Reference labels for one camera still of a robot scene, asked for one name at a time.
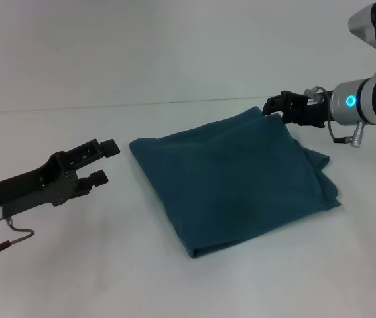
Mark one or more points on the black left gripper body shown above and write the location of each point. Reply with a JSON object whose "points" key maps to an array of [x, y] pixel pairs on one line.
{"points": [[32, 187]]}

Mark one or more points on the teal t-shirt with white print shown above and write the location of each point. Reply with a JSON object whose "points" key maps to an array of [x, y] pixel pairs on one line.
{"points": [[234, 179]]}

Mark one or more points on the silver mount screw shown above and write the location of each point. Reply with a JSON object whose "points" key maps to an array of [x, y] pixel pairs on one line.
{"points": [[313, 93]]}

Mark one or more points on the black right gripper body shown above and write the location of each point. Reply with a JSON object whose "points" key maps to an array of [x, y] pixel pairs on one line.
{"points": [[310, 111]]}

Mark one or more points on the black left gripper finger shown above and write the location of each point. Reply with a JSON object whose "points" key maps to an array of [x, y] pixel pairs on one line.
{"points": [[91, 151], [93, 180]]}

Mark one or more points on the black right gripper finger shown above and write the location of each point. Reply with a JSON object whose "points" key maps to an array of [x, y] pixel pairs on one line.
{"points": [[290, 118], [274, 105]]}

